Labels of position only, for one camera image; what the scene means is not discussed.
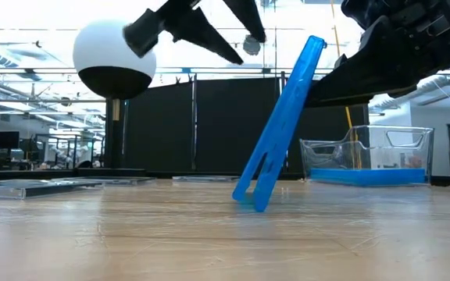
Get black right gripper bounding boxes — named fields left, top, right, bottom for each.
left=305, top=0, right=448, bottom=108

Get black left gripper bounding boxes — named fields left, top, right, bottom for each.
left=122, top=0, right=267, bottom=66

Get clear plastic bin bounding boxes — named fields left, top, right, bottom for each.
left=299, top=124, right=435, bottom=185

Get dark round ceiling fixture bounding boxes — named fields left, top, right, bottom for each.
left=242, top=34, right=263, bottom=57

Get white globe lamp black base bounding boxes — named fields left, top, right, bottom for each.
left=72, top=19, right=158, bottom=179

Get dark computer monitor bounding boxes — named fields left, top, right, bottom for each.
left=0, top=130, right=20, bottom=150

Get black workstation frame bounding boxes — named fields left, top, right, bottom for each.
left=33, top=133, right=105, bottom=169

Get black aluminium table frame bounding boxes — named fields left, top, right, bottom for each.
left=0, top=167, right=450, bottom=187

